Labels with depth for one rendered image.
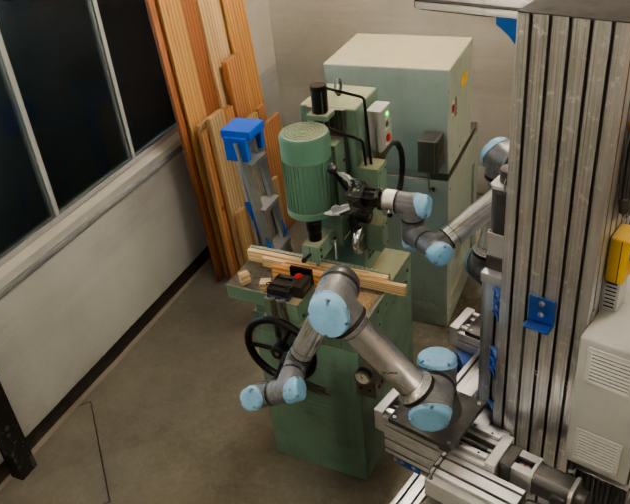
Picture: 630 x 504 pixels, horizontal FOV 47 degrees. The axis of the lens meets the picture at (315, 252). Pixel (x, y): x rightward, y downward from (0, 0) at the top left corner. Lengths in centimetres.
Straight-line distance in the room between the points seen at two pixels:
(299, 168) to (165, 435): 162
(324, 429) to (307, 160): 120
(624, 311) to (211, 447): 202
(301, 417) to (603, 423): 137
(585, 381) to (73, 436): 245
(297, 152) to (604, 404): 121
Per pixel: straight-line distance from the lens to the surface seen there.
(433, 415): 207
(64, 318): 366
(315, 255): 267
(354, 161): 267
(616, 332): 205
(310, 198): 251
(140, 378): 390
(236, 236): 424
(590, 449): 226
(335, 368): 281
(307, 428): 314
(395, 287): 265
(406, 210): 230
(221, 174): 406
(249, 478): 330
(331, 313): 189
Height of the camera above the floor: 250
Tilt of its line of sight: 33 degrees down
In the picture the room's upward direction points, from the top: 6 degrees counter-clockwise
